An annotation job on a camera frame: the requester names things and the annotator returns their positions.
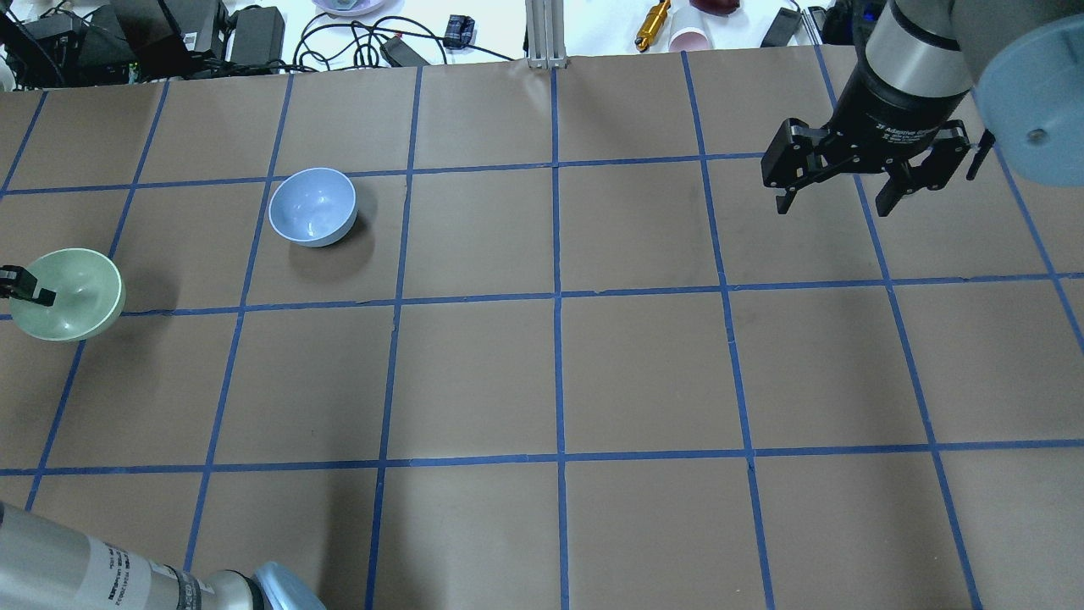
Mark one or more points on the green bowl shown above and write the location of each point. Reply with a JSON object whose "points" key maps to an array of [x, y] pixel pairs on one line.
{"points": [[89, 296]]}

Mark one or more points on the gold cylindrical tool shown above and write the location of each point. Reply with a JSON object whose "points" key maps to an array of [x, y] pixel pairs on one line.
{"points": [[651, 26]]}

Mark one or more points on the purple plate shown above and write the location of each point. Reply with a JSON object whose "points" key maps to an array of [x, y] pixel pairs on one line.
{"points": [[352, 8]]}

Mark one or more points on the black power adapter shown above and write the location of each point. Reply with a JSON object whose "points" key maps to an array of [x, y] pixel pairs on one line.
{"points": [[257, 35]]}

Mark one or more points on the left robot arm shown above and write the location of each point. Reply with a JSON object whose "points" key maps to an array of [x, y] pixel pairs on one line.
{"points": [[49, 566]]}

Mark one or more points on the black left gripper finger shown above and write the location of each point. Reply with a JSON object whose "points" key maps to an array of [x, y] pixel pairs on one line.
{"points": [[18, 283]]}

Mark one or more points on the aluminium frame post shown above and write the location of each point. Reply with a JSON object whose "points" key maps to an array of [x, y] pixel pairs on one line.
{"points": [[545, 27]]}

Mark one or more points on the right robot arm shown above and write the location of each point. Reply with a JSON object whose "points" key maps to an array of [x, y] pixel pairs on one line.
{"points": [[936, 79]]}

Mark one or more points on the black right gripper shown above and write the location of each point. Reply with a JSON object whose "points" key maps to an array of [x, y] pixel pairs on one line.
{"points": [[896, 108]]}

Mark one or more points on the blue bowl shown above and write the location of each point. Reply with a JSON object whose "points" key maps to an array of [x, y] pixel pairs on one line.
{"points": [[314, 208]]}

